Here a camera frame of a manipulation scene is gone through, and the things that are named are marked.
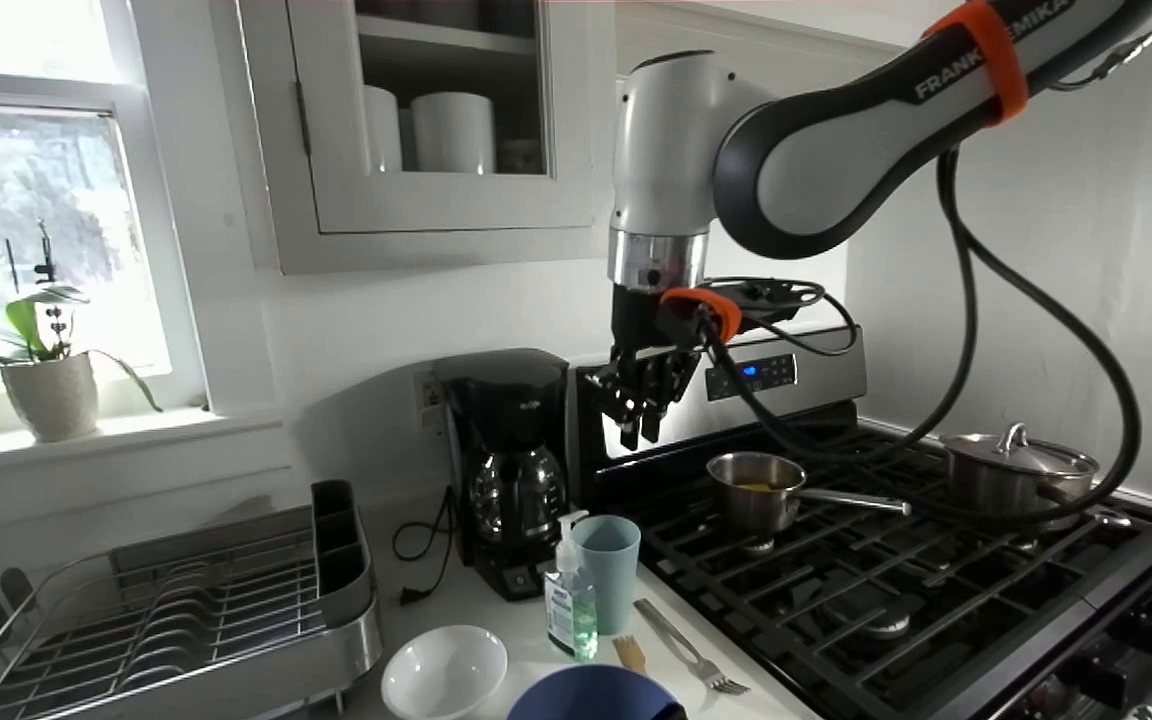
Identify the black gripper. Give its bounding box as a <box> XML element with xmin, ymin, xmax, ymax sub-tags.
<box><xmin>595</xmin><ymin>284</ymin><xmax>718</xmax><ymax>453</ymax></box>

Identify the green hand wash pump bottle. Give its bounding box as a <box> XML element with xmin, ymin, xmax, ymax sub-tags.
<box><xmin>539</xmin><ymin>509</ymin><xmax>604</xmax><ymax>662</ymax></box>

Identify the grey-teal plastic cup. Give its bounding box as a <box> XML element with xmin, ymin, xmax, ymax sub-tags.
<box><xmin>569</xmin><ymin>511</ymin><xmax>643</xmax><ymax>640</ymax></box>

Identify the small steel saucepan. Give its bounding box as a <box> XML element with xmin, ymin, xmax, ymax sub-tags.
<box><xmin>703</xmin><ymin>447</ymin><xmax>916</xmax><ymax>540</ymax></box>

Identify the black coffee maker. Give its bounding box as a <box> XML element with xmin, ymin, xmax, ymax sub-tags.
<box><xmin>434</xmin><ymin>343</ymin><xmax>580</xmax><ymax>604</ymax></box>

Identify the grey glass-door cabinet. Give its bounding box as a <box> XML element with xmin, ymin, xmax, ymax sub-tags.
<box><xmin>230</xmin><ymin>0</ymin><xmax>622</xmax><ymax>280</ymax></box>

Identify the blue bowl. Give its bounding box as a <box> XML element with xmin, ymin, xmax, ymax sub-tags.
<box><xmin>502</xmin><ymin>659</ymin><xmax>691</xmax><ymax>720</ymax></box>

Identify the white bowl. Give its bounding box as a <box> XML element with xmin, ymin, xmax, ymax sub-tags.
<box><xmin>377</xmin><ymin>620</ymin><xmax>515</xmax><ymax>720</ymax></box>

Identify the white mug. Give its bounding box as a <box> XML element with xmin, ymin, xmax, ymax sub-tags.
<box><xmin>359</xmin><ymin>79</ymin><xmax>407</xmax><ymax>178</ymax></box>
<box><xmin>407</xmin><ymin>88</ymin><xmax>500</xmax><ymax>178</ymax></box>

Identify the large steel pot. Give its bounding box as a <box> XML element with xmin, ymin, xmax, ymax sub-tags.
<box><xmin>939</xmin><ymin>456</ymin><xmax>1109</xmax><ymax>525</ymax></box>

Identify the steel dish rack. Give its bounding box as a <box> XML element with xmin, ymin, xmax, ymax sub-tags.
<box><xmin>0</xmin><ymin>477</ymin><xmax>388</xmax><ymax>720</ymax></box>

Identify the potted green plant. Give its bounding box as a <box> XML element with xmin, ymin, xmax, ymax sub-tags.
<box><xmin>0</xmin><ymin>280</ymin><xmax>167</xmax><ymax>447</ymax></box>

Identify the kitchen window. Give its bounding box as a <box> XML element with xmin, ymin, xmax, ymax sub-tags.
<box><xmin>0</xmin><ymin>0</ymin><xmax>216</xmax><ymax>447</ymax></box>

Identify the orange cable strap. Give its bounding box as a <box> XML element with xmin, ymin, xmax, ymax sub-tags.
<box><xmin>920</xmin><ymin>0</ymin><xmax>1035</xmax><ymax>126</ymax></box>
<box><xmin>659</xmin><ymin>284</ymin><xmax>749</xmax><ymax>349</ymax></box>

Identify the wall power outlet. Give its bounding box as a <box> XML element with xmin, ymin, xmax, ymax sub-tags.
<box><xmin>412</xmin><ymin>368</ymin><xmax>456</xmax><ymax>419</ymax></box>

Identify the black coffee maker cord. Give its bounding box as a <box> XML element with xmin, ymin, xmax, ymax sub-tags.
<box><xmin>388</xmin><ymin>485</ymin><xmax>469</xmax><ymax>604</ymax></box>

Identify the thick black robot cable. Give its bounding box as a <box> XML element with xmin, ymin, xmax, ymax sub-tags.
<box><xmin>696</xmin><ymin>146</ymin><xmax>1148</xmax><ymax>540</ymax></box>

